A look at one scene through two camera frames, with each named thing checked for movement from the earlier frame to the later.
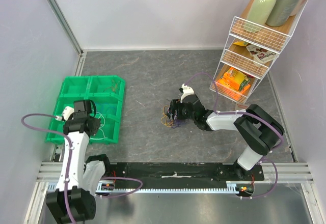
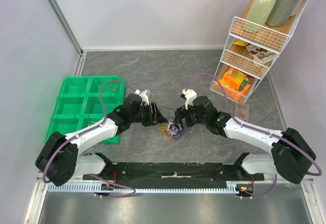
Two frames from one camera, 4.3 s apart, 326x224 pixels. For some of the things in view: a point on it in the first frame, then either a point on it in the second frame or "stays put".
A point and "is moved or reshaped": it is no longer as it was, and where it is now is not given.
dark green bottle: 286,3 stays put
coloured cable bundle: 169,118 is moved or reshaped
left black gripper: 97,124 to 154,118
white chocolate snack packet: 260,55 stays put
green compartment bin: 107,91 stays put
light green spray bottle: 263,6 stays put
